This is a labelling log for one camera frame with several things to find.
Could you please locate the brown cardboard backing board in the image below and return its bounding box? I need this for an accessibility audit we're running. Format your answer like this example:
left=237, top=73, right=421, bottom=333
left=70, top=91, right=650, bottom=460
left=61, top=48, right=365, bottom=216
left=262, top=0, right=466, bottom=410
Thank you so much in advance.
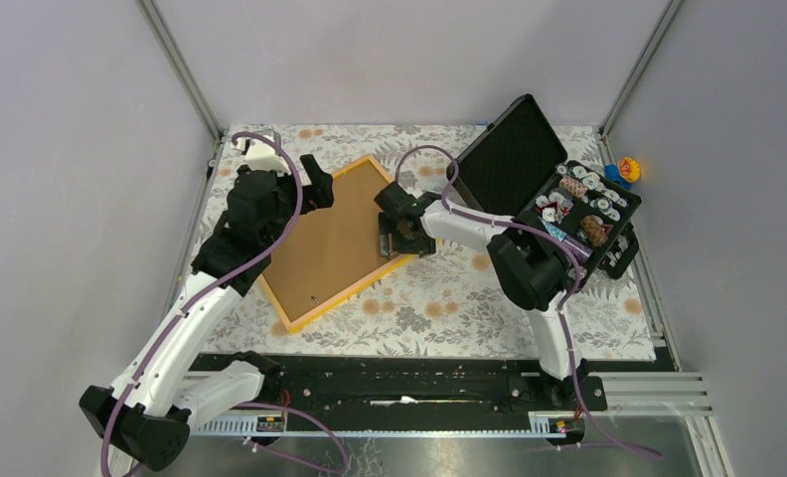
left=264, top=161, right=404, bottom=324

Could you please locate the yellow wooden picture frame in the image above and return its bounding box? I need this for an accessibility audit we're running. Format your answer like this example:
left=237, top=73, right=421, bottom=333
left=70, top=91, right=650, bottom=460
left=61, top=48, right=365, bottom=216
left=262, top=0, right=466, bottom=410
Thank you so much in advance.
left=258, top=154, right=415, bottom=335

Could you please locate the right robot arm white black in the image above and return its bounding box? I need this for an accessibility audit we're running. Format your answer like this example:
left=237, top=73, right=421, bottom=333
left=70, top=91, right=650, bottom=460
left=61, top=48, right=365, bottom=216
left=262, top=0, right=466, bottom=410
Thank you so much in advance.
left=375, top=182, right=590, bottom=413

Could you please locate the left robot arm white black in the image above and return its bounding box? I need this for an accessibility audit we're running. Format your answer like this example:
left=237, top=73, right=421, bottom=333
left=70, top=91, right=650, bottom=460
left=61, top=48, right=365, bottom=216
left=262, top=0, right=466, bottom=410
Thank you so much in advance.
left=79, top=154, right=334, bottom=476

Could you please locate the floral patterned table mat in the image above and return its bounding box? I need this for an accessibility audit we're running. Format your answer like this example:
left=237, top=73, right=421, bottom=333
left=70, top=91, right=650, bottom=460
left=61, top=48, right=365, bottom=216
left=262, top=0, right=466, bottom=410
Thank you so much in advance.
left=205, top=124, right=655, bottom=361

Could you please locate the black poker chip case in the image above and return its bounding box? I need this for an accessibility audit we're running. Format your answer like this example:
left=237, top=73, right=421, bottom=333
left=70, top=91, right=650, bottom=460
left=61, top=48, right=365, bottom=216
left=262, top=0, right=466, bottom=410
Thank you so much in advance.
left=454, top=93, right=641, bottom=279

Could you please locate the pink patterned chip stack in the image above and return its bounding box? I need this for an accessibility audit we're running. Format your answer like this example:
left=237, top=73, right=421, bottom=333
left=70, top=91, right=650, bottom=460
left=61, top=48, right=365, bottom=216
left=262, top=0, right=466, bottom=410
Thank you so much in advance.
left=558, top=177, right=588, bottom=199

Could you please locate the purple chip stack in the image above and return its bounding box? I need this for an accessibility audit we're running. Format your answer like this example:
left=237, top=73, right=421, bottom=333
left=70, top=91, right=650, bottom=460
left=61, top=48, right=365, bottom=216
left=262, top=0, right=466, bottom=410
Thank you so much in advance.
left=561, top=236, right=593, bottom=263

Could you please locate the brown chip stack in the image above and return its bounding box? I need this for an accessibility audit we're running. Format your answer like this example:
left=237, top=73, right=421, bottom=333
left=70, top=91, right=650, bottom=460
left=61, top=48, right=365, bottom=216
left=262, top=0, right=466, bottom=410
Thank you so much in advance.
left=579, top=215, right=608, bottom=247

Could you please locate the blue toy piece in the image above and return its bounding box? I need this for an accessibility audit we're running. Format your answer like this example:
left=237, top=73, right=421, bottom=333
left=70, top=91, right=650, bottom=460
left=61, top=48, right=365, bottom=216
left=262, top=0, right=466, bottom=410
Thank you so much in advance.
left=604, top=164, right=626, bottom=188

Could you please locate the yellow orange toy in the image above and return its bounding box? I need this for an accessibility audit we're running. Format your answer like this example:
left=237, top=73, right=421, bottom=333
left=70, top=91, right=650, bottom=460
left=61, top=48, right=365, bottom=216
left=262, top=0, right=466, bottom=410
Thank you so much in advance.
left=617, top=156, right=641, bottom=184

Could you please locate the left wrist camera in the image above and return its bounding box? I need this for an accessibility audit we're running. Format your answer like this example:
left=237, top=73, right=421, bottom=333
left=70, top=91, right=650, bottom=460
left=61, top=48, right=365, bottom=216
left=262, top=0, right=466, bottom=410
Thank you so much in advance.
left=234, top=137, right=290, bottom=175

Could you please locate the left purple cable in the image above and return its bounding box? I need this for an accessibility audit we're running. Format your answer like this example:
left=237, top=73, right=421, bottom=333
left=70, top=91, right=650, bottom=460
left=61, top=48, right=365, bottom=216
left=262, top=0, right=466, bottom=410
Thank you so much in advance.
left=98, top=131, right=355, bottom=477

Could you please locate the purple cable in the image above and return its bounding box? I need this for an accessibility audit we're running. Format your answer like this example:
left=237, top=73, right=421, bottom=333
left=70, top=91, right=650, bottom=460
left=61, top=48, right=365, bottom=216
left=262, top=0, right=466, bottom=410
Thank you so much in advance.
left=98, top=131, right=355, bottom=477
left=393, top=144, right=665, bottom=462

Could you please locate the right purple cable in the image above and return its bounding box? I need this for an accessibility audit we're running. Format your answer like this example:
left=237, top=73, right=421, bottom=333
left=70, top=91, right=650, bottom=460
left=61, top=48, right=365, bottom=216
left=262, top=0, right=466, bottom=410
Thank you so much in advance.
left=393, top=144, right=665, bottom=462

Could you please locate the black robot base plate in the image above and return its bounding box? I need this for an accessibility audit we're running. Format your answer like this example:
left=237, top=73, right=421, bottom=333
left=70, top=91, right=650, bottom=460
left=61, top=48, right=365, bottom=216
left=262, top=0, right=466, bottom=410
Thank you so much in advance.
left=191, top=351, right=608, bottom=427

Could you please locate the left aluminium corner post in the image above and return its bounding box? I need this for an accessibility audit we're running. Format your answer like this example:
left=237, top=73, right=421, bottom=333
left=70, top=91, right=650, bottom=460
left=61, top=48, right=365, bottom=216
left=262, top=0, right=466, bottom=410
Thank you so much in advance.
left=135, top=0, right=224, bottom=141

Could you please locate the aluminium corner post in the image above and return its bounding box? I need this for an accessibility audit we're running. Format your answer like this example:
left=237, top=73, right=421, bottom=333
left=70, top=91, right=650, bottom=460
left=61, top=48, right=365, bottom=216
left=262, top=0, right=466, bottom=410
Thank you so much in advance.
left=598, top=0, right=687, bottom=137
left=135, top=0, right=224, bottom=141

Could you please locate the white slotted cable duct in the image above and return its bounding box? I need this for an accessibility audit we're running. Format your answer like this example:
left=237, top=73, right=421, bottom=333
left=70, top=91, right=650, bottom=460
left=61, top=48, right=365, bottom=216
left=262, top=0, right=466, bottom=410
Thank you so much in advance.
left=191, top=412, right=567, bottom=439

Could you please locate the right aluminium corner post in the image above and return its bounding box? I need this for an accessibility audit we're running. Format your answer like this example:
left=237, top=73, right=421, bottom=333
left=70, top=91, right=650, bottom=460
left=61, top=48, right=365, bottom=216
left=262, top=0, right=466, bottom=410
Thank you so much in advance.
left=598, top=0, right=687, bottom=137

